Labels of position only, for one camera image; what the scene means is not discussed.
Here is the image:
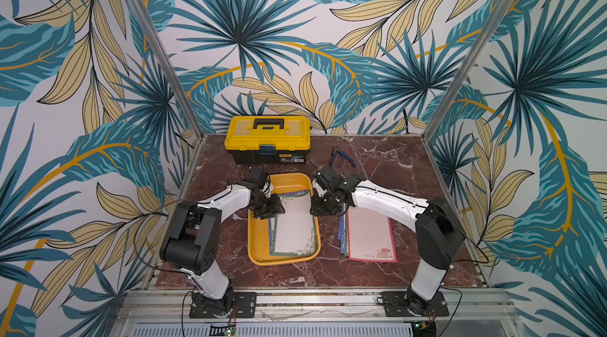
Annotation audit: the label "aluminium corner post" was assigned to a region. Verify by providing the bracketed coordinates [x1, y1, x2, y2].
[126, 0, 204, 140]
[422, 0, 515, 144]

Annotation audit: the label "yellow plastic tray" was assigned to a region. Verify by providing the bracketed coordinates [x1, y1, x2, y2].
[248, 173, 321, 266]

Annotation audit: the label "aluminium front rail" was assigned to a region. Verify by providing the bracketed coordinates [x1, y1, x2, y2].
[116, 287, 522, 324]

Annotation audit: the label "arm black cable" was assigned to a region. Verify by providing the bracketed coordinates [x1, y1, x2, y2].
[131, 203, 191, 276]
[359, 187, 490, 324]

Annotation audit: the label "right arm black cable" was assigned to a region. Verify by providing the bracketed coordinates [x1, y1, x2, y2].
[359, 187, 490, 324]

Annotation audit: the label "yellow black toolbox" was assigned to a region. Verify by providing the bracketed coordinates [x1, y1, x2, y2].
[224, 116, 311, 165]

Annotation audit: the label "aluminium right corner post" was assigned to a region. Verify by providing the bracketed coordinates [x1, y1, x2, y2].
[422, 0, 515, 144]

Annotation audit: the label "blue handled pliers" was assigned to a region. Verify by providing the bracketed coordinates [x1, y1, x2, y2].
[330, 147, 357, 168]

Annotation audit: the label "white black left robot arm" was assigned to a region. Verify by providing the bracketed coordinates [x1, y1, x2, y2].
[160, 166, 285, 316]

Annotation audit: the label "aluminium left corner post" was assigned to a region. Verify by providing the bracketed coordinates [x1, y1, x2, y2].
[126, 0, 204, 140]

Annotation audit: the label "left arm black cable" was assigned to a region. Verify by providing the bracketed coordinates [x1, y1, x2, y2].
[131, 203, 191, 276]

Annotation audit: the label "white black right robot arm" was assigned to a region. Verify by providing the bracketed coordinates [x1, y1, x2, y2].
[311, 166, 466, 317]

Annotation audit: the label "green floral stationery paper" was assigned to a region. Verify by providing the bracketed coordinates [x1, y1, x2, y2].
[270, 190, 318, 257]
[341, 215, 349, 256]

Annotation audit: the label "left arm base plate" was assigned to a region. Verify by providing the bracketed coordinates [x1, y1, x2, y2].
[189, 292, 257, 319]

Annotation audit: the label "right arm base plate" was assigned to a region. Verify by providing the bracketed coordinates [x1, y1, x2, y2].
[376, 291, 450, 319]

